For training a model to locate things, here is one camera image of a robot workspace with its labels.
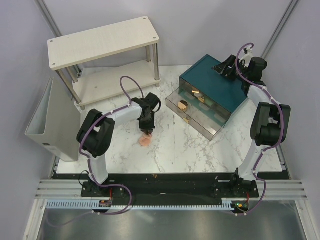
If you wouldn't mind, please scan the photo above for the pink makeup sponge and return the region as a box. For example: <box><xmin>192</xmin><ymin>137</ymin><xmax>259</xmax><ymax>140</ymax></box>
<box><xmin>139</xmin><ymin>133</ymin><xmax>152</xmax><ymax>147</ymax></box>

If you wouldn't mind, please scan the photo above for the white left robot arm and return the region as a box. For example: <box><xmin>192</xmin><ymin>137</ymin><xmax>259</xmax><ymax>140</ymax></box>
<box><xmin>76</xmin><ymin>93</ymin><xmax>162</xmax><ymax>197</ymax></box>

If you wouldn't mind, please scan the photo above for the grey file holder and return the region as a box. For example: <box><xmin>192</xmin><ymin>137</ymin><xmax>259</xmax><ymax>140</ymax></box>
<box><xmin>25</xmin><ymin>78</ymin><xmax>81</xmax><ymax>162</ymax></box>

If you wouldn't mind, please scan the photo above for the aluminium frame rail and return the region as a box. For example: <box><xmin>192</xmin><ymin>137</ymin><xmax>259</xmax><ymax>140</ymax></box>
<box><xmin>254</xmin><ymin>0</ymin><xmax>301</xmax><ymax>67</ymax></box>

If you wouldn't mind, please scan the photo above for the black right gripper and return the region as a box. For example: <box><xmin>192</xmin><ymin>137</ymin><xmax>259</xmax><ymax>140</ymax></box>
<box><xmin>210</xmin><ymin>55</ymin><xmax>249</xmax><ymax>83</ymax></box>

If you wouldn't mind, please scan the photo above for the green tube white cap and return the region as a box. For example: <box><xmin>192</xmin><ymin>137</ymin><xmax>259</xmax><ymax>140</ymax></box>
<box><xmin>204</xmin><ymin>98</ymin><xmax>217</xmax><ymax>109</ymax></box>

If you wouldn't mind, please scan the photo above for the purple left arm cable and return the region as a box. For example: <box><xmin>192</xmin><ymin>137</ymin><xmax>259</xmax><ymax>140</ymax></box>
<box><xmin>46</xmin><ymin>76</ymin><xmax>146</xmax><ymax>228</ymax></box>

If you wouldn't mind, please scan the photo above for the white slotted cable duct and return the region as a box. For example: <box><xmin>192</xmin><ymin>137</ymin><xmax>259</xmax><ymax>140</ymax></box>
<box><xmin>45</xmin><ymin>199</ymin><xmax>248</xmax><ymax>211</ymax></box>

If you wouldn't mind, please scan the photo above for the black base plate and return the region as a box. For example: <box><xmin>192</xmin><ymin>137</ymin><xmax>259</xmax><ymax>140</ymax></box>
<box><xmin>80</xmin><ymin>172</ymin><xmax>258</xmax><ymax>201</ymax></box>

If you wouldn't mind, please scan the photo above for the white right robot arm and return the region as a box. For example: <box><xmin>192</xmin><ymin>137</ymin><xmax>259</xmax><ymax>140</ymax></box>
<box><xmin>212</xmin><ymin>55</ymin><xmax>291</xmax><ymax>197</ymax></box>

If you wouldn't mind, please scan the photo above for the white two-tier shelf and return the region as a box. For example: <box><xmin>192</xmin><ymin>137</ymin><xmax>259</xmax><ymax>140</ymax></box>
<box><xmin>47</xmin><ymin>16</ymin><xmax>161</xmax><ymax>111</ymax></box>

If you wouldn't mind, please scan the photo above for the clear drawer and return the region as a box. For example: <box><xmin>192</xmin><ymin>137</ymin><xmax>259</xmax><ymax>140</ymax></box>
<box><xmin>165</xmin><ymin>88</ymin><xmax>227</xmax><ymax>141</ymax></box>
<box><xmin>178</xmin><ymin>77</ymin><xmax>232</xmax><ymax>123</ymax></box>

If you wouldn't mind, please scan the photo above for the teal drawer cabinet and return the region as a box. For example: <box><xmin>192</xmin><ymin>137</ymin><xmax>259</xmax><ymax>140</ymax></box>
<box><xmin>179</xmin><ymin>54</ymin><xmax>247</xmax><ymax>116</ymax></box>

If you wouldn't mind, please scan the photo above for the gold cream jar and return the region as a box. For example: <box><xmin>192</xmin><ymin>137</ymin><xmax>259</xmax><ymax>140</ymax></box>
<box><xmin>177</xmin><ymin>100</ymin><xmax>189</xmax><ymax>112</ymax></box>

